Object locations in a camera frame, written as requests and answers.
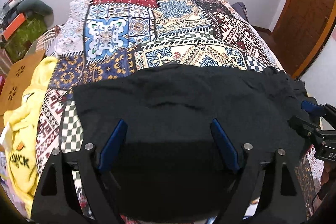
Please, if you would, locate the purple grey backpack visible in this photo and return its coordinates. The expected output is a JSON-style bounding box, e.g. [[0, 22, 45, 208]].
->
[[231, 2, 249, 22]]

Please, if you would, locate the black zip hoodie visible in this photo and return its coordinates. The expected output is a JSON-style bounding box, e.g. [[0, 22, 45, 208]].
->
[[73, 65, 308, 222]]

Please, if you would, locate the brown cardboard box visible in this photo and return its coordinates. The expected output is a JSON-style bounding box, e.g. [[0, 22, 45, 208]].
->
[[0, 50, 45, 115]]

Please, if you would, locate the person right hand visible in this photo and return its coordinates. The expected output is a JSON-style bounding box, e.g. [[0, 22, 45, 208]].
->
[[321, 161, 335, 186]]

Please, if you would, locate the yellow printed garment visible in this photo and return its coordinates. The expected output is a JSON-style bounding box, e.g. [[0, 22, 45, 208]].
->
[[1, 56, 57, 216]]

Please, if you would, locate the dark grey neck pillow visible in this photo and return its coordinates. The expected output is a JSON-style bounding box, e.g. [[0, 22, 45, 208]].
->
[[16, 0, 54, 19]]

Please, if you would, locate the brown wooden door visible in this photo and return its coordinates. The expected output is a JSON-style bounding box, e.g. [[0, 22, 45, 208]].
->
[[272, 0, 335, 79]]

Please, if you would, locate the orange box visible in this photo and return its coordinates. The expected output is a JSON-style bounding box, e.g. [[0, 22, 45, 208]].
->
[[3, 13, 26, 41]]

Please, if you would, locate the patchwork patterned bedspread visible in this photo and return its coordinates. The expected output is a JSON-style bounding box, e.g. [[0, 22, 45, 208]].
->
[[31, 0, 315, 223]]

